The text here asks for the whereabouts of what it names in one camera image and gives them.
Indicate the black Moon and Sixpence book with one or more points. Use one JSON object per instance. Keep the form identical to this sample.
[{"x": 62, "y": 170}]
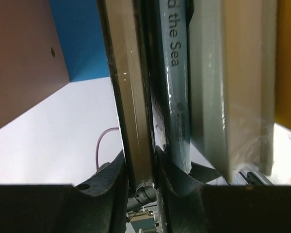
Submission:
[{"x": 131, "y": 37}]

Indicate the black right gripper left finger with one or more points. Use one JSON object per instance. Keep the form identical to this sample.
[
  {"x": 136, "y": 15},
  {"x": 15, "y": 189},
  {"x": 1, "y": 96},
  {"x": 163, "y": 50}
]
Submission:
[{"x": 97, "y": 205}]

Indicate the blue pink yellow shelf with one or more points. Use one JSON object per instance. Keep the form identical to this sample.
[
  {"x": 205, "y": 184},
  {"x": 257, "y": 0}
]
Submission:
[{"x": 33, "y": 67}]

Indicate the light blue thin book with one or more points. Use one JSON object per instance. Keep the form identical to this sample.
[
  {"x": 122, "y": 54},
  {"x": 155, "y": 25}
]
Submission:
[{"x": 174, "y": 46}]

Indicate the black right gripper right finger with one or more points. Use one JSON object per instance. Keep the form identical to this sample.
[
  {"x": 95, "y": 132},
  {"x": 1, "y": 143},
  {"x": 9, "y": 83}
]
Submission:
[{"x": 188, "y": 206}]

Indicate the pale grey Gatsby book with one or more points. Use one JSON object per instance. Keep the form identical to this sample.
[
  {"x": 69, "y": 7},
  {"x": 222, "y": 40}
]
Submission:
[{"x": 232, "y": 83}]

